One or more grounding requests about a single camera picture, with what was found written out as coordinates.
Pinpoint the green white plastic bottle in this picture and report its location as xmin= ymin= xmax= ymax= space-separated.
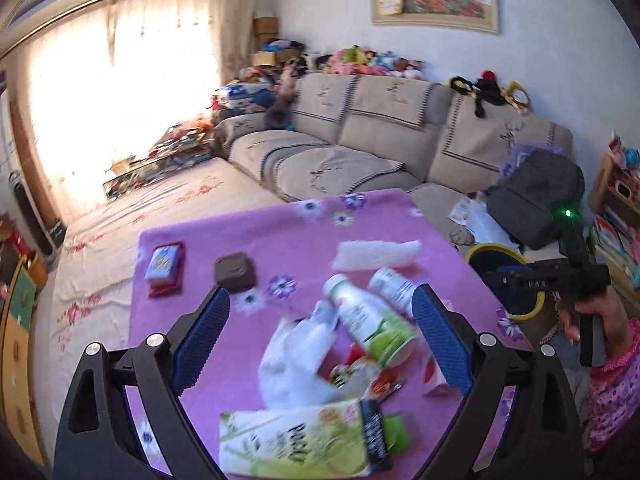
xmin=322 ymin=273 xmax=419 ymax=369

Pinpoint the person's right forearm pink sleeve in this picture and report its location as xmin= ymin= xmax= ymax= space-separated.
xmin=584 ymin=342 xmax=640 ymax=455

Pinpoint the tall cardboard box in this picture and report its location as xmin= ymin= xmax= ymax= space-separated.
xmin=252 ymin=16 xmax=279 ymax=52

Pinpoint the grey plush toy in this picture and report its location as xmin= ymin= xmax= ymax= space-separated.
xmin=264 ymin=67 xmax=297 ymax=132

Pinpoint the white tower fan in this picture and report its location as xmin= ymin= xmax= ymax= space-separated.
xmin=7 ymin=170 xmax=69 ymax=261

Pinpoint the floral pink floor mat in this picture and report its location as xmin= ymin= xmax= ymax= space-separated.
xmin=47 ymin=157 xmax=298 ymax=361

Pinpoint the cluttered glass coffee table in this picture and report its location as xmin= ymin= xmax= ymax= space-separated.
xmin=101 ymin=122 xmax=217 ymax=202

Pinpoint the green drink carton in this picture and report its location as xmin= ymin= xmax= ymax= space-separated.
xmin=219 ymin=399 xmax=397 ymax=479

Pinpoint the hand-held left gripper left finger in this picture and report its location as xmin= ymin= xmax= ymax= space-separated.
xmin=52 ymin=284 xmax=232 ymax=480

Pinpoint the row of plush toys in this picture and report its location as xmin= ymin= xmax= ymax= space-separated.
xmin=292 ymin=44 xmax=427 ymax=82

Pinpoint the dark red flat box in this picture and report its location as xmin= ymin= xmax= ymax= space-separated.
xmin=148 ymin=241 xmax=186 ymax=300

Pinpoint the small pink white carton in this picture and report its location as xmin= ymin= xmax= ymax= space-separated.
xmin=423 ymin=352 xmax=471 ymax=399

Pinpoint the white foam sheet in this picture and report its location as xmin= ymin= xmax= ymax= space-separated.
xmin=332 ymin=239 xmax=424 ymax=272

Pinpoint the black backpack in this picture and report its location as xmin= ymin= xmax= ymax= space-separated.
xmin=486 ymin=147 xmax=586 ymax=252

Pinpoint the small brown box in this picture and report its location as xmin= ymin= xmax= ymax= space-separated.
xmin=214 ymin=253 xmax=257 ymax=292

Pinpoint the white paper bag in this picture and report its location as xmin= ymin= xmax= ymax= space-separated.
xmin=446 ymin=195 xmax=525 ymax=255

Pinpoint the yellow green drawer cabinet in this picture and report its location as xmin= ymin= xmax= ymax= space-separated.
xmin=0 ymin=237 xmax=51 ymax=463

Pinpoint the red snack wrapper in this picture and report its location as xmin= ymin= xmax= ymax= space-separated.
xmin=324 ymin=342 xmax=405 ymax=402

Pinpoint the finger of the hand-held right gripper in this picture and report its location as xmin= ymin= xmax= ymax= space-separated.
xmin=481 ymin=265 xmax=523 ymax=295

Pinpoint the yellow plush toy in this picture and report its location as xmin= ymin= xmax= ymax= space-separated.
xmin=502 ymin=80 xmax=533 ymax=112

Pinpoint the sheer white curtain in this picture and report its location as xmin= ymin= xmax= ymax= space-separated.
xmin=7 ymin=0 xmax=263 ymax=216

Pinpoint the open flat cardboard box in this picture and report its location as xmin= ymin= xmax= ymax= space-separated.
xmin=251 ymin=49 xmax=297 ymax=68

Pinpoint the purple floral tablecloth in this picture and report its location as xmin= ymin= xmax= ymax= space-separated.
xmin=122 ymin=187 xmax=536 ymax=480

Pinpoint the white paper towel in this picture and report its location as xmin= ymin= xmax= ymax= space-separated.
xmin=257 ymin=302 xmax=347 ymax=407

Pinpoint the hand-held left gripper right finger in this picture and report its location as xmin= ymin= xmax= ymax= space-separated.
xmin=411 ymin=283 xmax=586 ymax=480

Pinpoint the black red plush toy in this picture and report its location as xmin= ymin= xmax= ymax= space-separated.
xmin=446 ymin=70 xmax=512 ymax=119

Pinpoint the small white plastic bottle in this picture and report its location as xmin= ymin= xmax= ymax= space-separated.
xmin=368 ymin=266 xmax=419 ymax=321

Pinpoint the purple plush item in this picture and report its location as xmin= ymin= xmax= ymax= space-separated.
xmin=499 ymin=142 xmax=553 ymax=177

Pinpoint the blue tissue pack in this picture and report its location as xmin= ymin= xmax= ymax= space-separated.
xmin=144 ymin=245 xmax=182 ymax=282

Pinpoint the wooden toy shelf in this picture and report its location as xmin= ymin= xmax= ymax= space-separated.
xmin=589 ymin=132 xmax=640 ymax=306

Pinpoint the person's right hand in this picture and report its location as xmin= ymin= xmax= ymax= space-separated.
xmin=556 ymin=287 xmax=633 ymax=361

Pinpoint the small green packet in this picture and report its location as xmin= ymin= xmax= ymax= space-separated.
xmin=383 ymin=412 xmax=412 ymax=449

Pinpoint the blue starred bag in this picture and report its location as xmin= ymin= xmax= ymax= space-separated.
xmin=214 ymin=82 xmax=275 ymax=112

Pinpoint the beige sectional sofa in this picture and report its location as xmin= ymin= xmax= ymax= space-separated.
xmin=212 ymin=72 xmax=576 ymax=253

